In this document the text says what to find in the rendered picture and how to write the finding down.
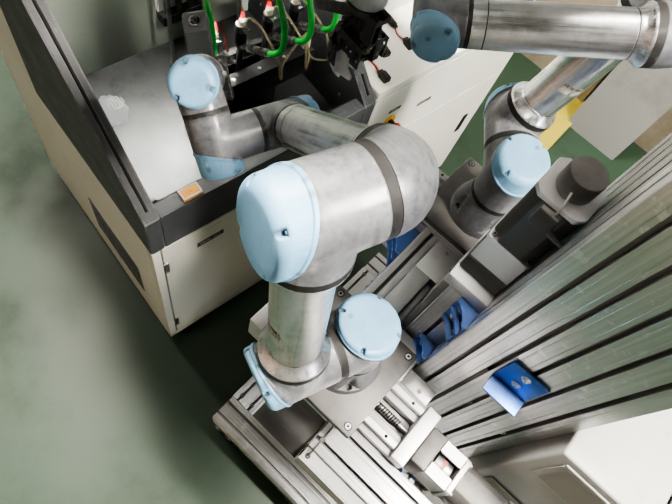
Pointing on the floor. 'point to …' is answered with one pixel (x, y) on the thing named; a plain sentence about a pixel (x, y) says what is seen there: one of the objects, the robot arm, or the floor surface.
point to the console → (442, 97)
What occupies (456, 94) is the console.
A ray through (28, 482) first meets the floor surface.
